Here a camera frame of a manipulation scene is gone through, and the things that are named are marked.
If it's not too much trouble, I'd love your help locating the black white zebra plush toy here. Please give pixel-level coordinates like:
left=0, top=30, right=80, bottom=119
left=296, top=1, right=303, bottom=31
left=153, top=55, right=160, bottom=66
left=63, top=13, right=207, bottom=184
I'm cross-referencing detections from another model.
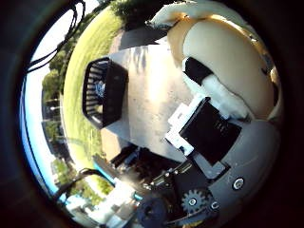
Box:
left=94, top=80, right=106, bottom=99

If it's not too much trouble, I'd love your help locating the black mesh cart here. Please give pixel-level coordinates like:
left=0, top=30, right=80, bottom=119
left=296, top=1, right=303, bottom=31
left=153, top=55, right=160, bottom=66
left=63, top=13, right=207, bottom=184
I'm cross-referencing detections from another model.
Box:
left=110, top=144, right=180, bottom=191

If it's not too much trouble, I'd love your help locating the black slatted plastic basket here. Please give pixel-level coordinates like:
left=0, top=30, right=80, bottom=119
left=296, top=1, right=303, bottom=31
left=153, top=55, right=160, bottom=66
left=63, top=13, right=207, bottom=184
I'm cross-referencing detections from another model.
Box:
left=82, top=56, right=129, bottom=130

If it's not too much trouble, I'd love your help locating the dark building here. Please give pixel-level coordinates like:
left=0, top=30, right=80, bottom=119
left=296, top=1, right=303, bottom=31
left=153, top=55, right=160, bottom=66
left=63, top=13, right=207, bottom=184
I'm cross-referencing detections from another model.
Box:
left=40, top=89, right=70, bottom=158

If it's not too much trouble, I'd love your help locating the blue striped frame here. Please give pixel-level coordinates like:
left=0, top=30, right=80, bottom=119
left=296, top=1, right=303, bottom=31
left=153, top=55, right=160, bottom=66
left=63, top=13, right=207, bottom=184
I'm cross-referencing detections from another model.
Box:
left=92, top=161, right=117, bottom=186

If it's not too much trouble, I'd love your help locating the black cable bundle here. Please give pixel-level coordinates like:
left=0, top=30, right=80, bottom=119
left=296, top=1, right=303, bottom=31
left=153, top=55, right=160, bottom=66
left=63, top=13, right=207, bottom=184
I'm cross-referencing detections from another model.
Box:
left=27, top=0, right=86, bottom=72

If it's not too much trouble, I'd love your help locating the thin black cable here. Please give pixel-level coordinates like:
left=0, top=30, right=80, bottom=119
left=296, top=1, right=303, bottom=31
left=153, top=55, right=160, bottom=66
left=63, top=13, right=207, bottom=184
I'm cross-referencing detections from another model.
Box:
left=21, top=71, right=53, bottom=194

